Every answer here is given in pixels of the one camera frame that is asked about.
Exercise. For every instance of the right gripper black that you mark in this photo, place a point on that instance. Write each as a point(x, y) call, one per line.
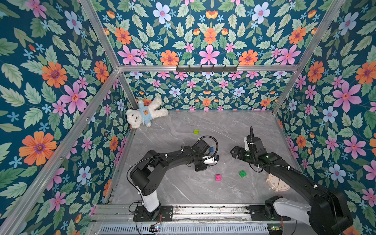
point(245, 152)

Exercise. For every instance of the pink lego brick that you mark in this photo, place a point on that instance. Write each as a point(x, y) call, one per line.
point(218, 177)

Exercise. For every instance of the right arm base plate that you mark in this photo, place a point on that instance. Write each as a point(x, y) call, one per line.
point(258, 213)

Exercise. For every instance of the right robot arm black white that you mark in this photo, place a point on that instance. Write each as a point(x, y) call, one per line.
point(325, 211)

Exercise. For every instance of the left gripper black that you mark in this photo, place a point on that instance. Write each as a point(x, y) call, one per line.
point(203, 167)

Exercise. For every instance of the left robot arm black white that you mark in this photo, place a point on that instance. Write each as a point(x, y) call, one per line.
point(146, 175)

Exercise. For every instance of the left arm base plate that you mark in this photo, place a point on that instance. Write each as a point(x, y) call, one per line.
point(161, 214)

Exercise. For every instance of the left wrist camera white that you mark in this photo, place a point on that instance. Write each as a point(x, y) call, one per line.
point(211, 160)

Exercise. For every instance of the black hook rail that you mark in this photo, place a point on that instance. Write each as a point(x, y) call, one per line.
point(202, 68)

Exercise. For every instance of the white teddy bear blue shirt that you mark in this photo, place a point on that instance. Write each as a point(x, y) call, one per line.
point(146, 113)

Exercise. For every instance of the beige round clock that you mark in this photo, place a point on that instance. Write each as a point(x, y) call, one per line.
point(276, 184)

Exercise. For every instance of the white ventilation grille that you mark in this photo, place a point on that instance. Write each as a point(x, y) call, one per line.
point(185, 229)

